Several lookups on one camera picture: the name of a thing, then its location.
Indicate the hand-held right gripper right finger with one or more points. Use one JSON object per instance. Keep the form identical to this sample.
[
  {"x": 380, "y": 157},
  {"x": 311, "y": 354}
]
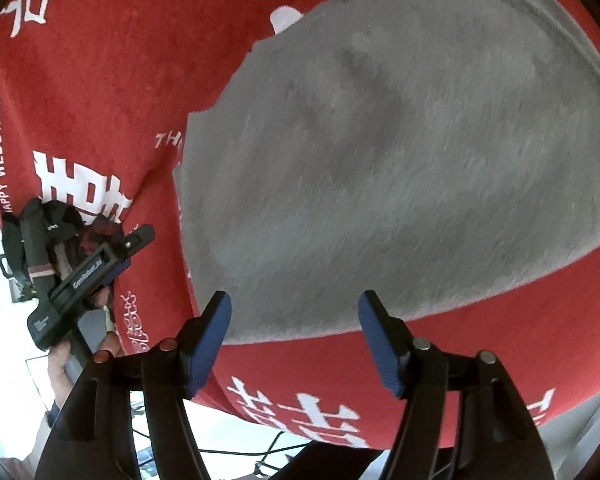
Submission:
[{"x": 382, "y": 350}]

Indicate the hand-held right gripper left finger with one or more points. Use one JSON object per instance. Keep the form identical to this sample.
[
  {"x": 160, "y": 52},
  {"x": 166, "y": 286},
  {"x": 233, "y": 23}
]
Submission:
[{"x": 205, "y": 350}]

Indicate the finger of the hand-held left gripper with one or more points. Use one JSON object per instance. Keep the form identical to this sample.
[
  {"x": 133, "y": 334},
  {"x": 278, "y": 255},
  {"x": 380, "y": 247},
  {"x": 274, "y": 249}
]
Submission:
[{"x": 130, "y": 247}]

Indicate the grey sweater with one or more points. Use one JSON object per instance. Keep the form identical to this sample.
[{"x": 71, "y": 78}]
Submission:
[{"x": 390, "y": 160}]

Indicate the person's left hand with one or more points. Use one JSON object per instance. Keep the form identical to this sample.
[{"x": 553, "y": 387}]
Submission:
[{"x": 62, "y": 375}]

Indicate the red printed blanket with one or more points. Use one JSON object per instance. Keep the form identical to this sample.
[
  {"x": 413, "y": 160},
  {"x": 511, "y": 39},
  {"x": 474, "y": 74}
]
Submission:
[{"x": 105, "y": 85}]

